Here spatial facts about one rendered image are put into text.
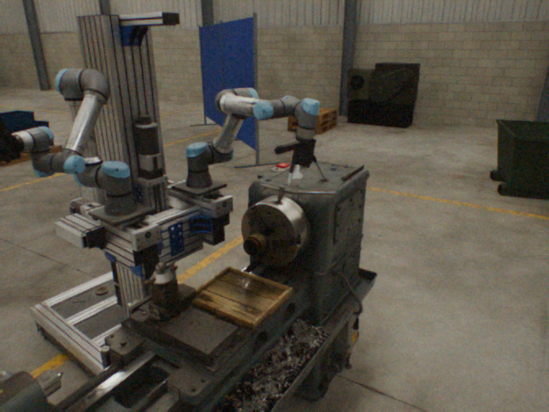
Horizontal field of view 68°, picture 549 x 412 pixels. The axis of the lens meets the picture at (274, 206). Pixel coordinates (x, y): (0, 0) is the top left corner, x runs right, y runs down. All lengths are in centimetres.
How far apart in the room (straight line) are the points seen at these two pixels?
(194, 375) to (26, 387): 49
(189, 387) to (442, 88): 1083
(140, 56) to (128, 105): 25
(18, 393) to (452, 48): 1121
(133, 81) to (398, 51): 1012
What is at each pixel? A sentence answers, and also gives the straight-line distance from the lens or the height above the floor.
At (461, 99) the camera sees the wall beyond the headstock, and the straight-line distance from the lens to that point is 1162.
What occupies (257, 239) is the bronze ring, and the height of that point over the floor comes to 112.
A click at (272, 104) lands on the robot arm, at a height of 168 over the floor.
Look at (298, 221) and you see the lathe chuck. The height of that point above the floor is 117.
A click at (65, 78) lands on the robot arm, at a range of 201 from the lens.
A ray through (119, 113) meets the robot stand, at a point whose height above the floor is 159.
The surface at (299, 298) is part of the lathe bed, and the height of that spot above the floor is 77.
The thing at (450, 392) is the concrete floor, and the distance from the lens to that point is 283.
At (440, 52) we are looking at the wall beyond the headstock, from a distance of 1165.
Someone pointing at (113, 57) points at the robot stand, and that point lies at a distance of 215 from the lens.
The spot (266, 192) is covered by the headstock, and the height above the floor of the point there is 122.
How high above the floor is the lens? 190
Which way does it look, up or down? 21 degrees down
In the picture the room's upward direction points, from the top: straight up
